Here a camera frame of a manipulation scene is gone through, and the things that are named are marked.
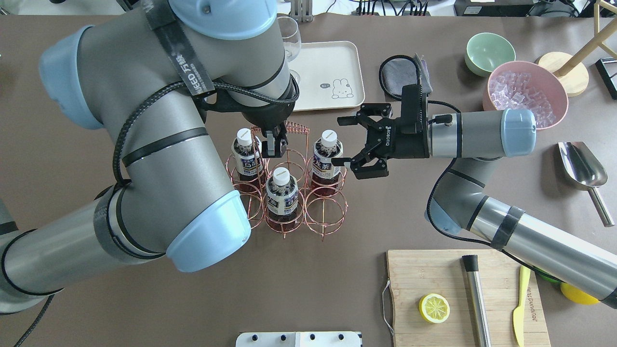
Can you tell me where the steel muddler black tip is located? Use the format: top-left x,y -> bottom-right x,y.
461,254 -> 492,347

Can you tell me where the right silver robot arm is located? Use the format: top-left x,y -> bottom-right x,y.
334,85 -> 617,308

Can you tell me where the wooden cup tree stand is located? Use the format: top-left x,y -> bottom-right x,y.
536,0 -> 617,97

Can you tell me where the whole yellow lemon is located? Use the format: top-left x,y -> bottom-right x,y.
560,282 -> 600,306

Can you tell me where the bamboo cutting board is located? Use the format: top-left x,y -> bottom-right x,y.
387,250 -> 521,347

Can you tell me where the yellow lemon half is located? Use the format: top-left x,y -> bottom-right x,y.
418,294 -> 450,324

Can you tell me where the green lime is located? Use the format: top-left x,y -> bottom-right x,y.
535,269 -> 562,283

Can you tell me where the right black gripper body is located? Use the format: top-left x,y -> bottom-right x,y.
356,85 -> 429,179

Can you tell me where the tea bottle white cap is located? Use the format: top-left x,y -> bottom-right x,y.
232,128 -> 266,186

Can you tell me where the clear wine glass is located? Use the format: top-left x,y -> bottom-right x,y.
276,16 -> 302,64

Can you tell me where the steel ice scoop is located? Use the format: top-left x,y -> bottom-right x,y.
557,141 -> 615,227

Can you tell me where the green ceramic bowl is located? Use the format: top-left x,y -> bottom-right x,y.
464,32 -> 516,77

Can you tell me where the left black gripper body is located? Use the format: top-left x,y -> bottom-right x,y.
241,101 -> 295,132

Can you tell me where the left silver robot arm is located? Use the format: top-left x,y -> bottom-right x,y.
1,0 -> 299,315

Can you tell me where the pink bowl of ice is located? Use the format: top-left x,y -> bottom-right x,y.
483,61 -> 569,129

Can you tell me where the copper wire bottle basket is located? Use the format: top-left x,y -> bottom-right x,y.
225,127 -> 348,239

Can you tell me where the cream rabbit tray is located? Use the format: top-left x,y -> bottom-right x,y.
289,41 -> 364,112

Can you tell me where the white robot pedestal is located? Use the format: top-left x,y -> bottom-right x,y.
235,330 -> 363,347

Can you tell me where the yellow plastic knife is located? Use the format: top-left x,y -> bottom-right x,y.
512,266 -> 531,347

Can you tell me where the grey folded cloth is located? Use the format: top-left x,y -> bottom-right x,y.
378,54 -> 433,101

